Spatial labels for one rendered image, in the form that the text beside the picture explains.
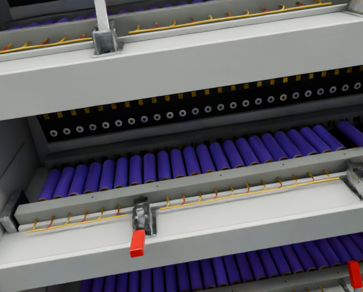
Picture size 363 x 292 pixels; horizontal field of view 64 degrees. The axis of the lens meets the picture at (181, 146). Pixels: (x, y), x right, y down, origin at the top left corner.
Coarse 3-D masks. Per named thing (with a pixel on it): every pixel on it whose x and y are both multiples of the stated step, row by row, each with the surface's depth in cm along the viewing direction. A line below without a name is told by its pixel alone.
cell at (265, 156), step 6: (252, 138) 44; (258, 138) 44; (252, 144) 43; (258, 144) 42; (252, 150) 43; (258, 150) 41; (264, 150) 41; (258, 156) 41; (264, 156) 40; (270, 156) 40; (264, 162) 39
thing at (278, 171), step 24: (240, 168) 37; (264, 168) 37; (288, 168) 36; (312, 168) 37; (336, 168) 37; (96, 192) 37; (120, 192) 36; (144, 192) 36; (168, 192) 36; (192, 192) 37; (216, 192) 36; (24, 216) 35; (48, 216) 36; (72, 216) 36; (120, 216) 35
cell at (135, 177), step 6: (132, 156) 44; (138, 156) 43; (132, 162) 42; (138, 162) 42; (132, 168) 41; (138, 168) 41; (132, 174) 40; (138, 174) 40; (132, 180) 39; (138, 180) 39
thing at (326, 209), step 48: (48, 144) 46; (96, 144) 46; (0, 192) 36; (288, 192) 36; (336, 192) 35; (0, 240) 35; (48, 240) 34; (96, 240) 33; (192, 240) 33; (240, 240) 34; (288, 240) 35; (0, 288) 33
